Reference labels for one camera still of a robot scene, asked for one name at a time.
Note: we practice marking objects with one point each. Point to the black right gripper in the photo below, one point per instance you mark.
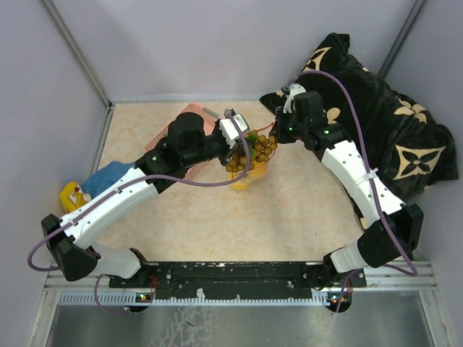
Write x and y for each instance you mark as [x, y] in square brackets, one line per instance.
[277, 130]

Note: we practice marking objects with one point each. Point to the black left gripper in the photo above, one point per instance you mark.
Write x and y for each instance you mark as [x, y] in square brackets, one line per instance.
[228, 151]

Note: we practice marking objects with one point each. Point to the clear zip top bag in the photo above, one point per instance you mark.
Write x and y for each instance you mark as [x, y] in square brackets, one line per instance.
[263, 130]

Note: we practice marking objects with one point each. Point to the brown longan bunch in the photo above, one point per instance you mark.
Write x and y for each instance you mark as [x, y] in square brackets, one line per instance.
[261, 149]

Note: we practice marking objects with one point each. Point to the orange peach fruit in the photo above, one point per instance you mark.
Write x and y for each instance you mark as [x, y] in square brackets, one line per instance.
[258, 172]

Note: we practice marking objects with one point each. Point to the yellow lemon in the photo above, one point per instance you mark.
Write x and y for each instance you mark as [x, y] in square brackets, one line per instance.
[243, 183]

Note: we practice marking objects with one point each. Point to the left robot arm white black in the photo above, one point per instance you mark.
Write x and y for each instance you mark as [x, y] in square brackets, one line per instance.
[71, 238]

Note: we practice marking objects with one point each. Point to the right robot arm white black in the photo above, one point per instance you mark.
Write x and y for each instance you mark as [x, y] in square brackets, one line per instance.
[392, 227]

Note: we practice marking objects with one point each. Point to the blue cloth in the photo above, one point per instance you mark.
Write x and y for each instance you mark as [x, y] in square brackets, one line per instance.
[103, 178]

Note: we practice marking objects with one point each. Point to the black floral pillow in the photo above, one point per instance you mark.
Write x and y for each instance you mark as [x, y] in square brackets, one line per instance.
[403, 141]

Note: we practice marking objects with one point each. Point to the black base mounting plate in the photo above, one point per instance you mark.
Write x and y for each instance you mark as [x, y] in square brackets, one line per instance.
[225, 280]

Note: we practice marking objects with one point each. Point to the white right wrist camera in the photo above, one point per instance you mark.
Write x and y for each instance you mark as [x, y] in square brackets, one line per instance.
[294, 90]

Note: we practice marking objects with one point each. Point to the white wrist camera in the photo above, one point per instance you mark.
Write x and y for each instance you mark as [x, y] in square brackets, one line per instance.
[294, 90]
[230, 129]

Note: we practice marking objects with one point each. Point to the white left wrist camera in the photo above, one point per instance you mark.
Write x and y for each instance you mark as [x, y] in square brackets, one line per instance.
[230, 129]

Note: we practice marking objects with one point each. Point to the white slotted cable duct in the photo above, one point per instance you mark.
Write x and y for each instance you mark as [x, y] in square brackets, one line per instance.
[142, 299]

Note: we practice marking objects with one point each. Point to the aluminium frame rail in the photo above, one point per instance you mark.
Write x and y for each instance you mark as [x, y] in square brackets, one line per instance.
[386, 278]

